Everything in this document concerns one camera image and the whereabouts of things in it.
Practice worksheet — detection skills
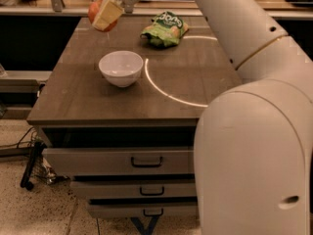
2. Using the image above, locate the red apple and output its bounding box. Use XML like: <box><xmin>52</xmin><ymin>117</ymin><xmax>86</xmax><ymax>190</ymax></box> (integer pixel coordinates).
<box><xmin>88</xmin><ymin>1</ymin><xmax>117</xmax><ymax>32</ymax></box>

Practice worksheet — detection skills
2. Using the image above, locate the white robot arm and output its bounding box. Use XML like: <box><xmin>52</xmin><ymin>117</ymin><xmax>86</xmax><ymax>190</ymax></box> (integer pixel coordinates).
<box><xmin>194</xmin><ymin>0</ymin><xmax>313</xmax><ymax>235</ymax></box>

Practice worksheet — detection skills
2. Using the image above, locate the white bowl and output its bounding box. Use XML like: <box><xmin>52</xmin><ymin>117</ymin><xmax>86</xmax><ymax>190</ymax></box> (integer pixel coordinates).
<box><xmin>99</xmin><ymin>51</ymin><xmax>144</xmax><ymax>87</ymax></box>

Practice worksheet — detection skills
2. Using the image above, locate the green chip bag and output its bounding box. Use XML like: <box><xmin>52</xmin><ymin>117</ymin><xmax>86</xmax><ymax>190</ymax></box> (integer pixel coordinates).
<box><xmin>141</xmin><ymin>11</ymin><xmax>189</xmax><ymax>48</ymax></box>

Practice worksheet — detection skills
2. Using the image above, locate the grey drawer cabinet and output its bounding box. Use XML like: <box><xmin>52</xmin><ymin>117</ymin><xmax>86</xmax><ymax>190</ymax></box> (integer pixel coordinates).
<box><xmin>27</xmin><ymin>17</ymin><xmax>241</xmax><ymax>205</ymax></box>

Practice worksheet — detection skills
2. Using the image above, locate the top grey drawer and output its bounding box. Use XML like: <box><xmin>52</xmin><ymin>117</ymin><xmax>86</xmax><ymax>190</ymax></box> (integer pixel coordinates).
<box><xmin>43</xmin><ymin>147</ymin><xmax>194</xmax><ymax>176</ymax></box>

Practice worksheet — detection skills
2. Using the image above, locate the grey drawer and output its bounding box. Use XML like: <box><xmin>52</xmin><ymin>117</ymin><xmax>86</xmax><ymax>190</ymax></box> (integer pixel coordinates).
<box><xmin>70</xmin><ymin>178</ymin><xmax>197</xmax><ymax>200</ymax></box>
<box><xmin>86</xmin><ymin>202</ymin><xmax>198</xmax><ymax>218</ymax></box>
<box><xmin>43</xmin><ymin>147</ymin><xmax>194</xmax><ymax>176</ymax></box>

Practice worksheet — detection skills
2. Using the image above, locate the black wheeled stand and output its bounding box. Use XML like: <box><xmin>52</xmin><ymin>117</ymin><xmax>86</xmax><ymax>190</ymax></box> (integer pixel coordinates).
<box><xmin>20</xmin><ymin>142</ymin><xmax>45</xmax><ymax>191</ymax></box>

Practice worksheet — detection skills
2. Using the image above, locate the middle grey drawer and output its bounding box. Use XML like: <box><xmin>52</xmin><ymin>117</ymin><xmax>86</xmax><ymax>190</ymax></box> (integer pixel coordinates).
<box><xmin>70</xmin><ymin>178</ymin><xmax>197</xmax><ymax>200</ymax></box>

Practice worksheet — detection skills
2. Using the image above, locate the bottom grey drawer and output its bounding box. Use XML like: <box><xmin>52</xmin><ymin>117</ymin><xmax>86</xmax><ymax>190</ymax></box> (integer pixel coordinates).
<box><xmin>86</xmin><ymin>202</ymin><xmax>198</xmax><ymax>218</ymax></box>

